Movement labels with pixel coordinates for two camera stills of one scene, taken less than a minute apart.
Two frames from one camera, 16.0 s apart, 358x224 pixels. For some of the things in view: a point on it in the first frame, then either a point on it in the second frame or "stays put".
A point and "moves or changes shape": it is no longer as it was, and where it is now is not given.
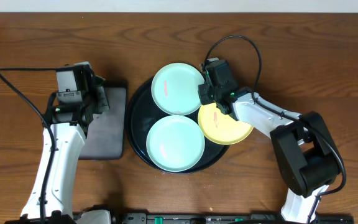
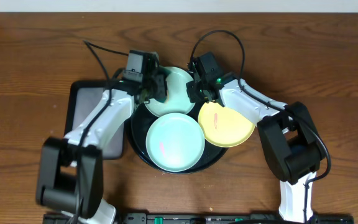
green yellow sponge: x=99 y=80 -> x=158 y=89
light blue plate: x=174 y=89 moves or changes shape
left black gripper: x=100 y=96 -> x=162 y=93
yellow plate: x=221 y=128 stays put
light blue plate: x=175 y=143 stays put
